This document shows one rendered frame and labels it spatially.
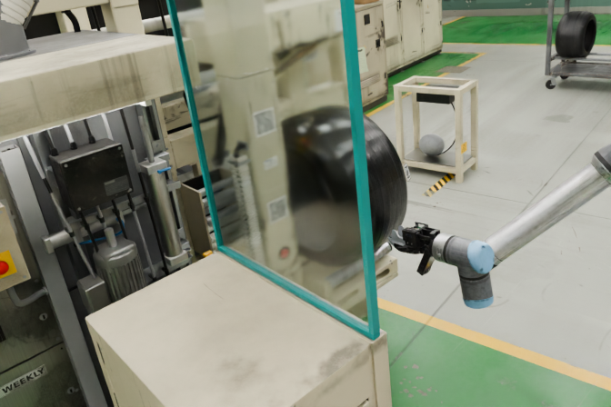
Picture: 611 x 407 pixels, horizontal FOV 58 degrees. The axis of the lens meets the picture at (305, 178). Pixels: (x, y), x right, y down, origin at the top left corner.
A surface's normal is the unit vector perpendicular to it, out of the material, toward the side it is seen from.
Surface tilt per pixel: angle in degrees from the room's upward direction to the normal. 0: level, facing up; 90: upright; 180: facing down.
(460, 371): 0
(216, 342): 0
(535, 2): 90
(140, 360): 0
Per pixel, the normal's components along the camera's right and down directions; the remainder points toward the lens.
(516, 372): -0.11, -0.91
